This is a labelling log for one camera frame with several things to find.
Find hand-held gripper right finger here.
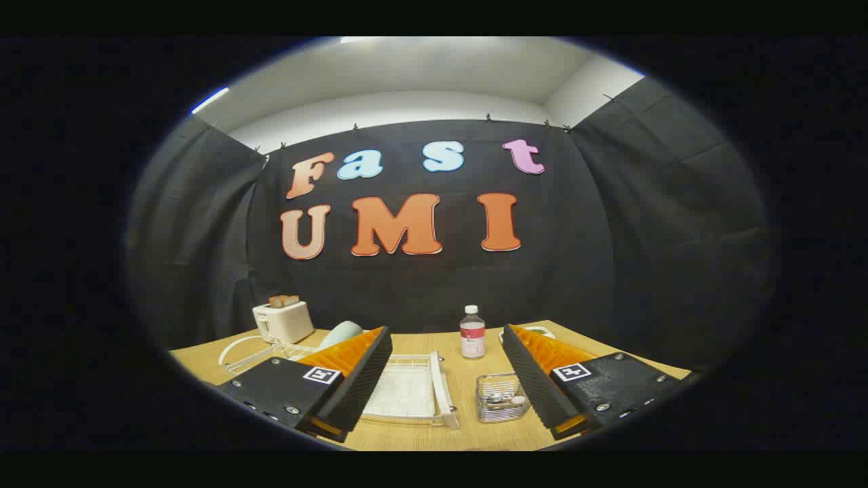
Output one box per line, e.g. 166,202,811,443
502,324,682,441

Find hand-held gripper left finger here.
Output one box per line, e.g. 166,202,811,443
216,325,394,445

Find metal wire basket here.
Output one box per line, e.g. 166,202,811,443
475,373,531,424

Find white dish rack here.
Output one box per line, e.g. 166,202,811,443
218,333,460,430

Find light green plate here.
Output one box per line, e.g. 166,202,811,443
319,321,365,350

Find white compartment dish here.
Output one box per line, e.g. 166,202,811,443
500,325,557,343

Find clear bottle with red label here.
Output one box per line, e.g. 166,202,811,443
460,305,486,360

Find cream toaster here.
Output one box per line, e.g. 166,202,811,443
252,300,315,345

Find black backdrop cloth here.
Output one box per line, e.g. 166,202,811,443
125,76,774,370

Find ceiling light strip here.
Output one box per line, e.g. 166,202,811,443
191,87,230,115

